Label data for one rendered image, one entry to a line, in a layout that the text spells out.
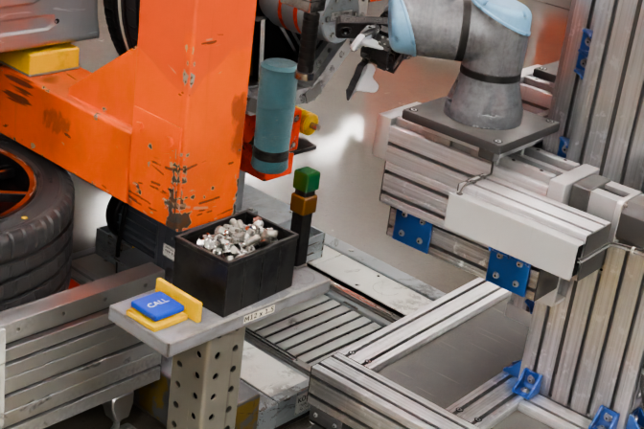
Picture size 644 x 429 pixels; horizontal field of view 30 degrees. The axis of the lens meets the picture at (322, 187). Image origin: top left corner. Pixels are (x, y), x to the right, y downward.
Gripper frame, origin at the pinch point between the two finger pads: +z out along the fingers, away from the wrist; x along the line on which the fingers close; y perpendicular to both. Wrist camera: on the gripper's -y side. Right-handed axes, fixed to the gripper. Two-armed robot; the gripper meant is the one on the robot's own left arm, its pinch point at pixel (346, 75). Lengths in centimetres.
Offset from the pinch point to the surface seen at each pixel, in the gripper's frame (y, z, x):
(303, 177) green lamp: 4.0, 26.1, 3.2
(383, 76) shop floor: -59, -181, 196
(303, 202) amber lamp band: 5.5, 28.5, 7.4
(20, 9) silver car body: -67, 20, -2
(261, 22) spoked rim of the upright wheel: -35, -27, 24
